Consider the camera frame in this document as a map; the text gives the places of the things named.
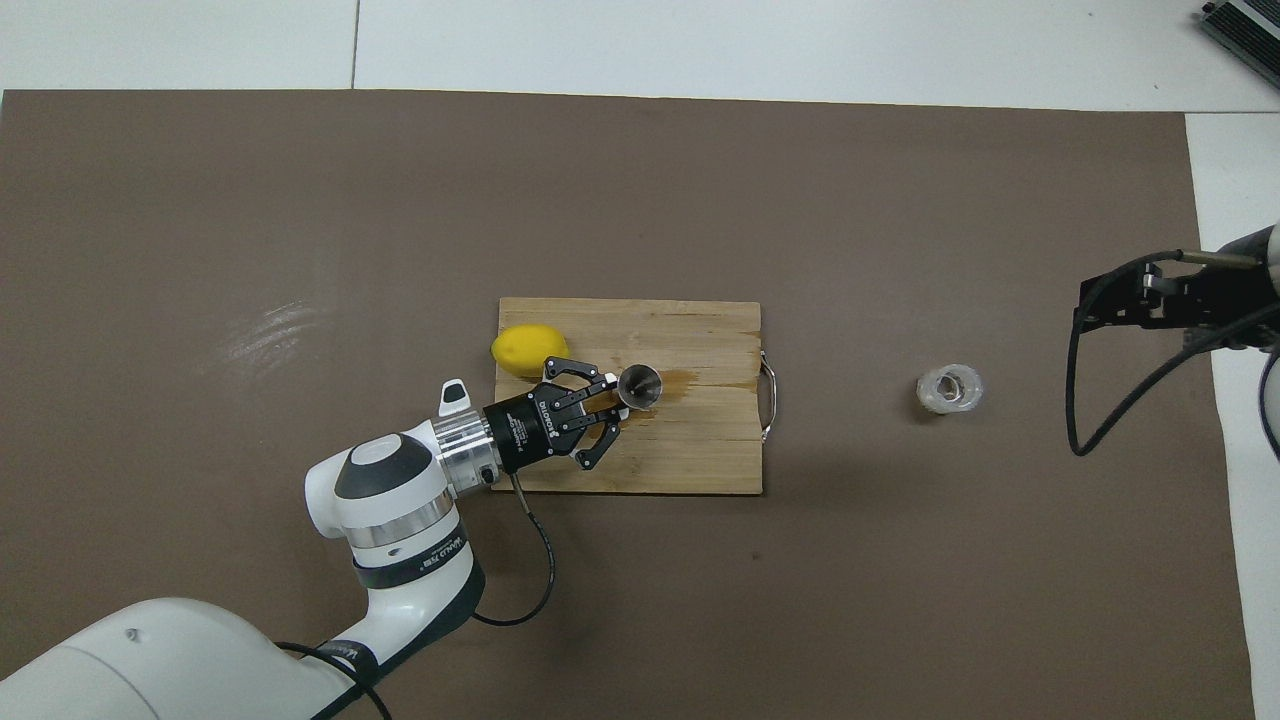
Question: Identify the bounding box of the brown paper table mat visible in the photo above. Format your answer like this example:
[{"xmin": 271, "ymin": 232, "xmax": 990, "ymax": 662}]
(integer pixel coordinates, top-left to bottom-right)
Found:
[{"xmin": 0, "ymin": 90, "xmax": 1256, "ymax": 720}]

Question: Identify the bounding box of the yellow lemon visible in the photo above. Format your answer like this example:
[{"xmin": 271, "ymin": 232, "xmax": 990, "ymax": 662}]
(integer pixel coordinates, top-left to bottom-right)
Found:
[{"xmin": 491, "ymin": 324, "xmax": 569, "ymax": 379}]

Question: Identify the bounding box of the black ribbed device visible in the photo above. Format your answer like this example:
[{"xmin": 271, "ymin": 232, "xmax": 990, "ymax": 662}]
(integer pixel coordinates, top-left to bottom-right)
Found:
[{"xmin": 1200, "ymin": 0, "xmax": 1280, "ymax": 93}]

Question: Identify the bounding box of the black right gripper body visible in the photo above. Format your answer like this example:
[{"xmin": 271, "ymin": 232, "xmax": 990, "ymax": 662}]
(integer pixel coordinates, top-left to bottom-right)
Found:
[{"xmin": 1185, "ymin": 262, "xmax": 1280, "ymax": 348}]

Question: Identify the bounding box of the metal double jigger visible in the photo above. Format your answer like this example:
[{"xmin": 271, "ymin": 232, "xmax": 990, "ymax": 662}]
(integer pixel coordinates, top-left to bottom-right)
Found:
[{"xmin": 616, "ymin": 364, "xmax": 663, "ymax": 412}]

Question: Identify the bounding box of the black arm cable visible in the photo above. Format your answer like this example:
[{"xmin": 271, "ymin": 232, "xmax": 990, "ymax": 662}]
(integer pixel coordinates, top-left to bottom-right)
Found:
[
  {"xmin": 1065, "ymin": 250, "xmax": 1280, "ymax": 458},
  {"xmin": 275, "ymin": 470, "xmax": 557, "ymax": 720}
]

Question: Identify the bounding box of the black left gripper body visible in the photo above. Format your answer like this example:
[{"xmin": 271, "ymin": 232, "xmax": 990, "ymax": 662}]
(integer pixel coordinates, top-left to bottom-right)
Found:
[{"xmin": 483, "ymin": 385, "xmax": 566, "ymax": 473}]

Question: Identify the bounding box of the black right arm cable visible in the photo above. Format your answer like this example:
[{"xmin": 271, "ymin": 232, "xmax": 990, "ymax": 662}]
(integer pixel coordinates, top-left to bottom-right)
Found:
[{"xmin": 1065, "ymin": 250, "xmax": 1280, "ymax": 458}]

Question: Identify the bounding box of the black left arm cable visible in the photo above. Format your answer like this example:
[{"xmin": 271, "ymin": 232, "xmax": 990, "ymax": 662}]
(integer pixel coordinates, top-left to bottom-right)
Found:
[{"xmin": 275, "ymin": 470, "xmax": 557, "ymax": 720}]

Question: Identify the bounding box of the wooden cutting board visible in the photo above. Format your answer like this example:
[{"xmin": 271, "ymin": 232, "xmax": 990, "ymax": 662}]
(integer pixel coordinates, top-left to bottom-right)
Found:
[{"xmin": 490, "ymin": 297, "xmax": 779, "ymax": 496}]

